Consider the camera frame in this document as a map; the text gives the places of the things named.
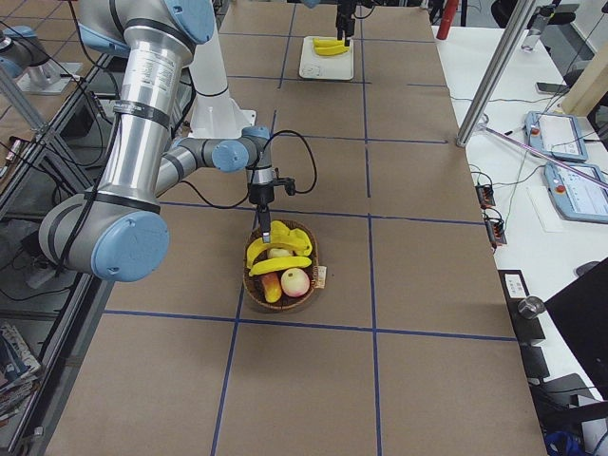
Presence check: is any far teach pendant tablet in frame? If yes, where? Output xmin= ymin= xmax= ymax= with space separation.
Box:
xmin=524 ymin=111 xmax=588 ymax=162

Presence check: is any yellow banana moved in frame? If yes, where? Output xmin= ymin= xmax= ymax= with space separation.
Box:
xmin=314 ymin=45 xmax=351 ymax=57
xmin=313 ymin=37 xmax=350 ymax=48
xmin=246 ymin=237 xmax=282 ymax=269

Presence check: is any red fire extinguisher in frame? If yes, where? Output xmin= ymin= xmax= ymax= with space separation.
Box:
xmin=436 ymin=0 xmax=460 ymax=41

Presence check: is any aluminium frame post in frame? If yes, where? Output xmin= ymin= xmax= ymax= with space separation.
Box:
xmin=456 ymin=0 xmax=536 ymax=147

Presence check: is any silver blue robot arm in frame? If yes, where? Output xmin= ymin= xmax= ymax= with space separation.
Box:
xmin=39 ymin=1 xmax=276 ymax=282
xmin=300 ymin=0 xmax=378 ymax=47

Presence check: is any cream bear print tray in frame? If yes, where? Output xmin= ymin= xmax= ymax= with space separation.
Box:
xmin=298 ymin=36 xmax=354 ymax=81

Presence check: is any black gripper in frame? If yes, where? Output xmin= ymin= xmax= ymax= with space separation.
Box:
xmin=248 ymin=181 xmax=275 ymax=243
xmin=335 ymin=0 xmax=356 ymax=47

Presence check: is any pink peach fruit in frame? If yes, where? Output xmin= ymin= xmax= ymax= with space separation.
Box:
xmin=281 ymin=268 xmax=310 ymax=297

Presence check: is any near teach pendant tablet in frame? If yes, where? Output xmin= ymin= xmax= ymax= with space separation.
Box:
xmin=544 ymin=162 xmax=607 ymax=224

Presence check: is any orange yellow mango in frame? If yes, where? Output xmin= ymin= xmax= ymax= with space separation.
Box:
xmin=261 ymin=272 xmax=282 ymax=304

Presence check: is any white basket tag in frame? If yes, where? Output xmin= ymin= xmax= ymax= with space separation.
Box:
xmin=312 ymin=265 xmax=327 ymax=289

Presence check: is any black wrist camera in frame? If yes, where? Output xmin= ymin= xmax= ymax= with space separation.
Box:
xmin=273 ymin=177 xmax=296 ymax=196

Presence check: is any brown wicker basket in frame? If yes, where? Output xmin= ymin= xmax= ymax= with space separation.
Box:
xmin=242 ymin=219 xmax=319 ymax=314

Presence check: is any teach pendant tablet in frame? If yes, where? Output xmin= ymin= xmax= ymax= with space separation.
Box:
xmin=524 ymin=111 xmax=588 ymax=162
xmin=544 ymin=162 xmax=607 ymax=224

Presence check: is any yellow lemon fruit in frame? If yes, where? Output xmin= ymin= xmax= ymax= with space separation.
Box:
xmin=267 ymin=248 xmax=294 ymax=259

